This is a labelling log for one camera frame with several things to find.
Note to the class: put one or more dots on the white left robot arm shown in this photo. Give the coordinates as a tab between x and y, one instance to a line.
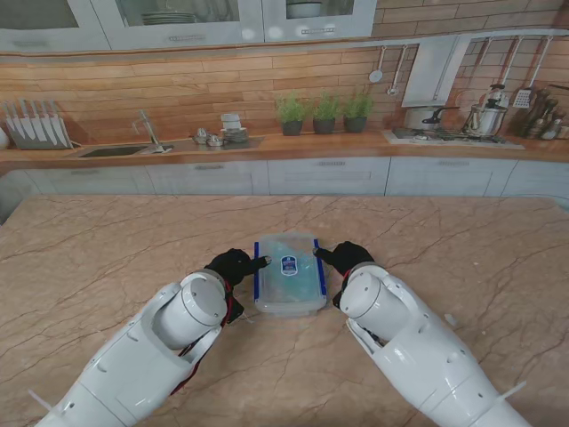
133	364

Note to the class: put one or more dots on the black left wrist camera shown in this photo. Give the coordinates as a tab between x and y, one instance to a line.
235	310

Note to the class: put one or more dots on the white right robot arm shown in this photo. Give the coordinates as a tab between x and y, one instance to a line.
422	351

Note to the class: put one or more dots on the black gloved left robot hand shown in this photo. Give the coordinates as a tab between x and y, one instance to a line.
231	267

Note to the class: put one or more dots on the white zip tie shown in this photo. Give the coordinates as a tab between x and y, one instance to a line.
511	391
41	399

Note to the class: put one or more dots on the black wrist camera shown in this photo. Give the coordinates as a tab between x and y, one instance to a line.
338	300
235	310

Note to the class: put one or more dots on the clear plastic crate lid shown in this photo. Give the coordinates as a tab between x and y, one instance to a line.
306	249

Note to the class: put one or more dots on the small clear plastic scrap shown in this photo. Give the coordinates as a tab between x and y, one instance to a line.
247	319

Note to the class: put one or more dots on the clear bubble film sheet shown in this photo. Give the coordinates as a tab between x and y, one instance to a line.
289	289

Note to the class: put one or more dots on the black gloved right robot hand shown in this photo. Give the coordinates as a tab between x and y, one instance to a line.
351	258

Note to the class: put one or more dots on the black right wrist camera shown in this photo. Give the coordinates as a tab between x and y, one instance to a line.
338	300

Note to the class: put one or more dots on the printed kitchen backdrop banner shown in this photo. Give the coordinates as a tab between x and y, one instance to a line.
222	89

